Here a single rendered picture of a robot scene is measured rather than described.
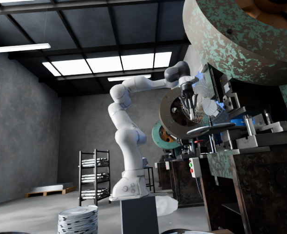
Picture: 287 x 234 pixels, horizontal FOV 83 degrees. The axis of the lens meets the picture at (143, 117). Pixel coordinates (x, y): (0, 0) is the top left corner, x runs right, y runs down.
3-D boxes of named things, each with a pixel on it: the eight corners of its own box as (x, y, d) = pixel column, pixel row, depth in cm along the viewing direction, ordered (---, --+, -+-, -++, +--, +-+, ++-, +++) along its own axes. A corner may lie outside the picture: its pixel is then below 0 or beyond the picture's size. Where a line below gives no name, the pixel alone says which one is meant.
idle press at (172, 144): (158, 191, 365) (150, 117, 413) (153, 186, 459) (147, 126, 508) (224, 184, 375) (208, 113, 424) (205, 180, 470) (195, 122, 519)
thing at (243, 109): (246, 114, 95) (244, 106, 96) (229, 123, 114) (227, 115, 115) (273, 112, 95) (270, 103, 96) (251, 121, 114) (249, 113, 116)
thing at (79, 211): (87, 215, 115) (87, 214, 116) (49, 217, 119) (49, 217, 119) (102, 205, 143) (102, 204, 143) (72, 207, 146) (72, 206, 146)
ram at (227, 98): (233, 108, 98) (222, 66, 107) (221, 115, 113) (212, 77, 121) (261, 106, 99) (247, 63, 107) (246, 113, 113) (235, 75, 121)
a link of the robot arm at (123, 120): (108, 119, 109) (125, 124, 124) (125, 150, 97) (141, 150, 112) (119, 108, 106) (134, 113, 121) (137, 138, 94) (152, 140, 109)
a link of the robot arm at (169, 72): (166, 85, 119) (164, 79, 110) (163, 69, 123) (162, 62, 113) (191, 81, 116) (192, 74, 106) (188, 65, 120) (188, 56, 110)
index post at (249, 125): (251, 135, 82) (246, 117, 85) (248, 136, 85) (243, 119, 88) (257, 134, 82) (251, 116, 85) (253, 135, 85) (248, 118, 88)
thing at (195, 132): (189, 137, 119) (188, 135, 120) (231, 129, 111) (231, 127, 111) (184, 131, 93) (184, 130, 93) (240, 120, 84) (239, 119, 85)
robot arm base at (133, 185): (108, 202, 81) (107, 172, 85) (109, 196, 99) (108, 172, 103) (152, 196, 86) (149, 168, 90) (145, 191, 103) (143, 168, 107)
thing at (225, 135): (213, 151, 92) (208, 127, 96) (204, 152, 105) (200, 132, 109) (256, 146, 92) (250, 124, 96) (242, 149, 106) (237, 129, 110)
